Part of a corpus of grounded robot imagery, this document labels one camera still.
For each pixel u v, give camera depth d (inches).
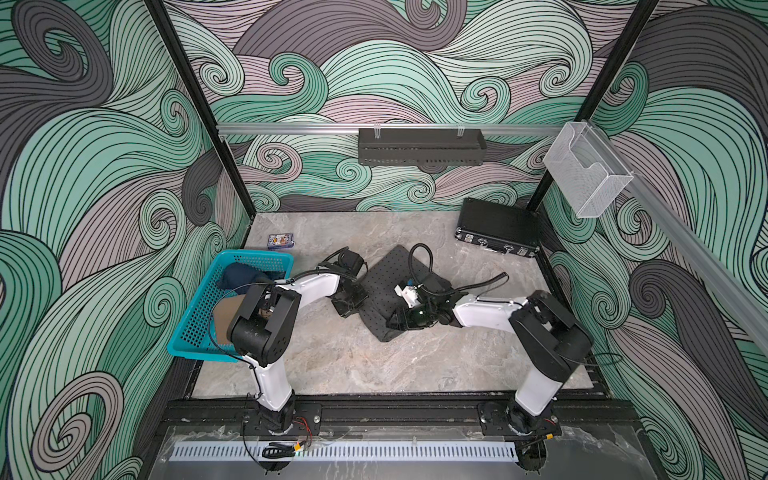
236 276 36.2
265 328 19.0
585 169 31.3
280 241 43.4
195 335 32.8
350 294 31.5
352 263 30.6
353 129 36.6
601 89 33.3
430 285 28.9
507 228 45.4
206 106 34.8
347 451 27.4
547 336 18.4
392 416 29.4
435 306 28.4
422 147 37.6
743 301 20.1
